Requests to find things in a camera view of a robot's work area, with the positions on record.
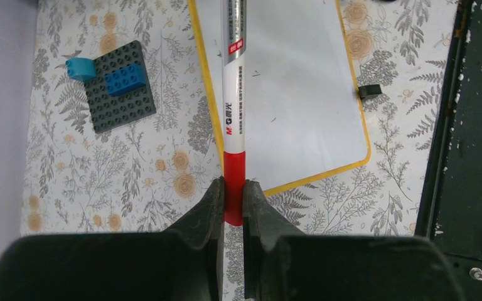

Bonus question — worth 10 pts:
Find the white marker pen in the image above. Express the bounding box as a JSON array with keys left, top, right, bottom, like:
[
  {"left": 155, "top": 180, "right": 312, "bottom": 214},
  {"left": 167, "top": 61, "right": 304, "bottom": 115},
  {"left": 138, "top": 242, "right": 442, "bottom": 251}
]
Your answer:
[{"left": 220, "top": 0, "right": 247, "bottom": 154}]

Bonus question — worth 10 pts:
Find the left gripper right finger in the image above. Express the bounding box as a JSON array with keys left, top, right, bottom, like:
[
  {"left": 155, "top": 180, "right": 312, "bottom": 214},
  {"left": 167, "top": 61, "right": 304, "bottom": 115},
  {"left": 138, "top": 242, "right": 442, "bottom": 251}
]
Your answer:
[{"left": 243, "top": 181, "right": 464, "bottom": 300}]

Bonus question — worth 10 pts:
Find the yellow framed whiteboard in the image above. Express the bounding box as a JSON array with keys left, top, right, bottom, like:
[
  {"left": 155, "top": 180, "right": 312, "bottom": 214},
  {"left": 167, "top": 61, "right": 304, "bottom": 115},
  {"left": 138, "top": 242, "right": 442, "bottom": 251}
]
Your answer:
[{"left": 186, "top": 0, "right": 373, "bottom": 198}]

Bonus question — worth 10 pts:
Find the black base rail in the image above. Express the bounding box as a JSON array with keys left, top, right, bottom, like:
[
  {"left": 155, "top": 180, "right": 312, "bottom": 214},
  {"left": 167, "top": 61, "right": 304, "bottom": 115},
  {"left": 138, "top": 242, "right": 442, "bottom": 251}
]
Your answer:
[{"left": 415, "top": 1, "right": 482, "bottom": 300}]

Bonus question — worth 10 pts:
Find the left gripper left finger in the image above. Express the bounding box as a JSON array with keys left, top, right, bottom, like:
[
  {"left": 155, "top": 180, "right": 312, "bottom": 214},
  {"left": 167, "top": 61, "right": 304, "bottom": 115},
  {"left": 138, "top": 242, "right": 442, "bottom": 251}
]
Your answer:
[{"left": 0, "top": 178, "right": 225, "bottom": 300}]

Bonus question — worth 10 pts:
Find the grey lego baseplate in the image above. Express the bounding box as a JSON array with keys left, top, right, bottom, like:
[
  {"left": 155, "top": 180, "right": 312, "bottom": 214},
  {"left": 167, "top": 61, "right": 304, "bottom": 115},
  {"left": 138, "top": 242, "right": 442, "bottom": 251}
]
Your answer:
[{"left": 83, "top": 40, "right": 156, "bottom": 134}]

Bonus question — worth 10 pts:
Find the light blue lego brick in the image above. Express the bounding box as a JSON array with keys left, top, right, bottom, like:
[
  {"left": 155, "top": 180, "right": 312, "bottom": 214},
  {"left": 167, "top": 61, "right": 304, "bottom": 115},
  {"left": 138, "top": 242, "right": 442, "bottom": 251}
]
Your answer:
[{"left": 65, "top": 57, "right": 97, "bottom": 82}]

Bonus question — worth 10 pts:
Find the red marker cap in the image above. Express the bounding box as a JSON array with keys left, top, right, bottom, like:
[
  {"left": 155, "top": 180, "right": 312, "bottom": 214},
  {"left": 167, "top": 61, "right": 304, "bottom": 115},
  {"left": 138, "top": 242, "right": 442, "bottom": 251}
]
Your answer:
[{"left": 223, "top": 152, "right": 246, "bottom": 226}]

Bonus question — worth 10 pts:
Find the floral tablecloth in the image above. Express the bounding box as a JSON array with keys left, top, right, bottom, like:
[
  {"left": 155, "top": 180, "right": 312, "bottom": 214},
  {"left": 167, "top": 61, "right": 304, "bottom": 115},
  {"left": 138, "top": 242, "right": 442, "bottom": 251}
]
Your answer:
[{"left": 20, "top": 0, "right": 462, "bottom": 301}]

